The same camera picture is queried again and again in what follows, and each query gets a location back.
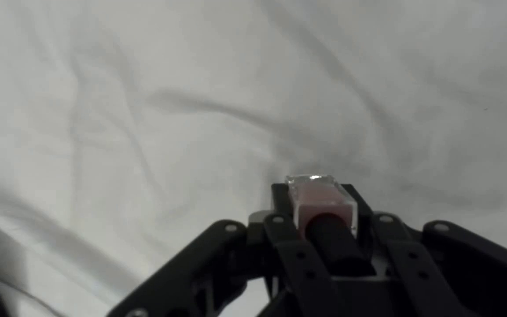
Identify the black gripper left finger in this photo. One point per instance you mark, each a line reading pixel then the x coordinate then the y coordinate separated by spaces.
pixel 207 276

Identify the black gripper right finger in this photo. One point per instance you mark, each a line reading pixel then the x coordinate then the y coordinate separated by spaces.
pixel 441 271

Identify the pale pink nail polish bottle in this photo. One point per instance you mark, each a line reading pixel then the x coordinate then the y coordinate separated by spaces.
pixel 325 204

